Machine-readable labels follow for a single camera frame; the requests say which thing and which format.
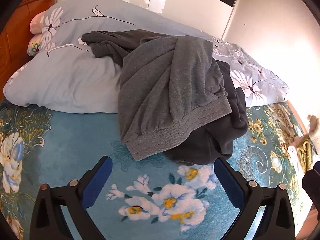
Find teal floral blanket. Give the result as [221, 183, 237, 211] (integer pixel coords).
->
[0, 97, 315, 240]

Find light grey fleece pants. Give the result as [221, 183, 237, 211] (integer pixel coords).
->
[117, 35, 232, 161]

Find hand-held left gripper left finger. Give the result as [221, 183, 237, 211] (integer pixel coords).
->
[29, 156, 113, 240]

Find dark grey garment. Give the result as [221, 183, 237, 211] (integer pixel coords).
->
[81, 29, 249, 166]

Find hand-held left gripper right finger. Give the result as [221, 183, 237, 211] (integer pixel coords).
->
[214, 157, 296, 240]

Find pink pillow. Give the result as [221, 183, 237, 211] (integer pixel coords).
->
[30, 12, 47, 34]

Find white glossy wardrobe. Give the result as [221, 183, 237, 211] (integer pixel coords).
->
[56, 0, 244, 40]

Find floral print pillow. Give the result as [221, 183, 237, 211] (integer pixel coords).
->
[27, 34, 43, 57]

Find light blue floral duvet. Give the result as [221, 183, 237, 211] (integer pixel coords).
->
[4, 0, 290, 114]

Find orange wooden headboard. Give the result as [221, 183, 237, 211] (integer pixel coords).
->
[0, 0, 55, 93]

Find small tan object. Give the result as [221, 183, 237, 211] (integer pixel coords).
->
[307, 115, 318, 133]

